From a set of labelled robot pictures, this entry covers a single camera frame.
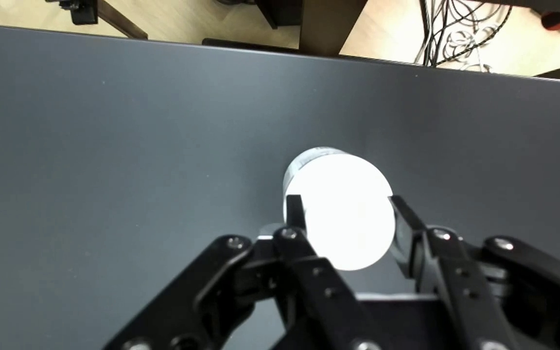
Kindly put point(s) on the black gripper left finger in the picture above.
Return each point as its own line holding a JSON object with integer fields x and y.
{"x": 218, "y": 290}

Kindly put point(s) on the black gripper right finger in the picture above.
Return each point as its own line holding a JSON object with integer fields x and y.
{"x": 498, "y": 296}

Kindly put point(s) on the white plastic bottle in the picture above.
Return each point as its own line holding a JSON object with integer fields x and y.
{"x": 347, "y": 202}

